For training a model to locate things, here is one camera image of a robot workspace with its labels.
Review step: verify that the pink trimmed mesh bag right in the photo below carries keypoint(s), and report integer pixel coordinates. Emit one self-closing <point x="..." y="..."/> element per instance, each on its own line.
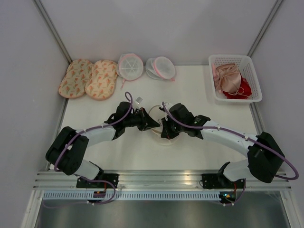
<point x="160" y="68"/>

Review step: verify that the right aluminium corner post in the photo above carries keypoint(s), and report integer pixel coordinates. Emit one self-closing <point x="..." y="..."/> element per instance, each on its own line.
<point x="266" y="25"/>

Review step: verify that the cream mesh laundry bag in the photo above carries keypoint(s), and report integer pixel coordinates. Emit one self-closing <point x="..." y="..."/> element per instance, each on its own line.
<point x="156" y="114"/>

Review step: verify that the left aluminium corner post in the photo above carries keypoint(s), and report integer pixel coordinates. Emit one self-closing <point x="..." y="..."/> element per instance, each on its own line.
<point x="52" y="29"/>

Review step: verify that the red bra in basket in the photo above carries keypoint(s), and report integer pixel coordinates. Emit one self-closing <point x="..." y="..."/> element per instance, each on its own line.
<point x="244" y="91"/>

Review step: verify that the pink satin bra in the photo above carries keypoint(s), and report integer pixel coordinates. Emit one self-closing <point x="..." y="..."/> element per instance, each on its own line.
<point x="226" y="78"/>

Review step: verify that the floral bra pad right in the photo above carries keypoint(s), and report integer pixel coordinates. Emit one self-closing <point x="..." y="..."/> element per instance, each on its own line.
<point x="102" y="83"/>

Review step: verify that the aluminium front rail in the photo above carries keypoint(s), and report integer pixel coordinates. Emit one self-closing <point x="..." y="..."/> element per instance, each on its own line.
<point x="151" y="180"/>

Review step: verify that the white slotted cable duct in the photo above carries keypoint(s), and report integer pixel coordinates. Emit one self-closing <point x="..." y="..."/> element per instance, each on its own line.
<point x="132" y="195"/>

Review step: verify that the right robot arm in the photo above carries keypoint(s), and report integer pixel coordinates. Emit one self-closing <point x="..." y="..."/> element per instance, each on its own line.
<point x="263" y="157"/>

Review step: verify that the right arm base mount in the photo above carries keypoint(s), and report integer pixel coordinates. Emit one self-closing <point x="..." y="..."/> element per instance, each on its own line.
<point x="210" y="181"/>

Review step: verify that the aluminium corner post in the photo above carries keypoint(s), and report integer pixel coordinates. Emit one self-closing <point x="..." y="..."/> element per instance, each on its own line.
<point x="52" y="29"/>
<point x="266" y="25"/>

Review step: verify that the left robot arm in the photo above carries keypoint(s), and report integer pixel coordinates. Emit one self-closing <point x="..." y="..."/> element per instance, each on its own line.
<point x="67" y="151"/>

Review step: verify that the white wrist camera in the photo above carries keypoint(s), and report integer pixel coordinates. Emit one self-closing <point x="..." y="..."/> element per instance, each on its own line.
<point x="168" y="105"/>
<point x="138" y="101"/>

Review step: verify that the floral bra pad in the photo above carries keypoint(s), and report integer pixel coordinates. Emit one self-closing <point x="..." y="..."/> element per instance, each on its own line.
<point x="102" y="83"/>
<point x="77" y="75"/>

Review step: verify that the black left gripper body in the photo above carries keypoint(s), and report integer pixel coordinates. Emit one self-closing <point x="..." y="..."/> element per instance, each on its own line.
<point x="137" y="119"/>

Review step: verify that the pink trimmed mesh bag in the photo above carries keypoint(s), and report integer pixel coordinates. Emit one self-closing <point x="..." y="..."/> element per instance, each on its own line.
<point x="160" y="68"/>
<point x="129" y="67"/>

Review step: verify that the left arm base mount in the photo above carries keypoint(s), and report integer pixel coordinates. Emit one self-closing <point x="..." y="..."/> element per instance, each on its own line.
<point x="102" y="181"/>

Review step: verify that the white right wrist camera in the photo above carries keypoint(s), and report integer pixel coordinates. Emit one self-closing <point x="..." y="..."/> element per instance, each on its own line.
<point x="168" y="105"/>

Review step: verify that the pink trimmed mesh bag left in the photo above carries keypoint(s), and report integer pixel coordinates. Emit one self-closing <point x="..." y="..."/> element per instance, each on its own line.
<point x="129" y="67"/>

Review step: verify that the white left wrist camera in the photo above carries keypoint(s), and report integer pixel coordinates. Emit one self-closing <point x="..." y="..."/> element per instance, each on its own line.
<point x="138" y="101"/>

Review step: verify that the floral bra pad left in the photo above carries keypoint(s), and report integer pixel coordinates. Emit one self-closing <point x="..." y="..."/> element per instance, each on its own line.
<point x="77" y="75"/>

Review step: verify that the white plastic basket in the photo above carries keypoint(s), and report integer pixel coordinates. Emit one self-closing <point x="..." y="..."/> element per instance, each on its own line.
<point x="247" y="70"/>

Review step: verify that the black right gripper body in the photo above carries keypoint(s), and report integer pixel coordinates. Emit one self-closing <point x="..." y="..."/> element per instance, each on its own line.
<point x="173" y="128"/>

